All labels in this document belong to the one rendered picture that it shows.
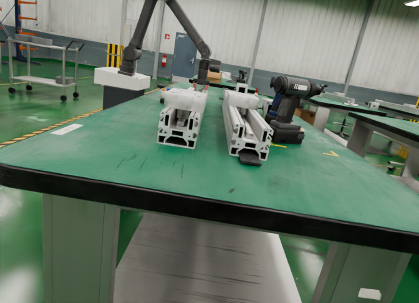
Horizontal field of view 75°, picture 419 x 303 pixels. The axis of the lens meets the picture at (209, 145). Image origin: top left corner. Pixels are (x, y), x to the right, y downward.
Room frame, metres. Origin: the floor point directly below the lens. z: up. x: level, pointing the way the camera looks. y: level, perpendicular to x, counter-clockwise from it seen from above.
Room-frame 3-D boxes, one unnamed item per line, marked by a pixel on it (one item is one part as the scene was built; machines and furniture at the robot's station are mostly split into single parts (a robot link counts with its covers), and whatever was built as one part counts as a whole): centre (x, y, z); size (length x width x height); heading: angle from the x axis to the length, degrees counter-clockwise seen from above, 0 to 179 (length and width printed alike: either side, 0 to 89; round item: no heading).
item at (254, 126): (1.08, -0.09, 0.82); 0.80 x 0.10 x 0.09; 1
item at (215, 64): (1.65, 0.07, 1.02); 0.12 x 0.09 x 0.12; 83
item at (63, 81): (4.79, 3.00, 0.50); 1.03 x 0.55 x 1.01; 96
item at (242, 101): (1.08, -0.09, 0.87); 0.16 x 0.11 x 0.07; 1
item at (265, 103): (1.41, -0.27, 0.83); 0.11 x 0.10 x 0.10; 94
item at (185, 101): (0.82, 0.09, 0.87); 0.16 x 0.11 x 0.07; 1
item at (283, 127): (0.96, -0.28, 0.89); 0.20 x 0.08 x 0.22; 112
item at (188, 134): (1.07, 0.10, 0.82); 0.80 x 0.10 x 0.09; 1
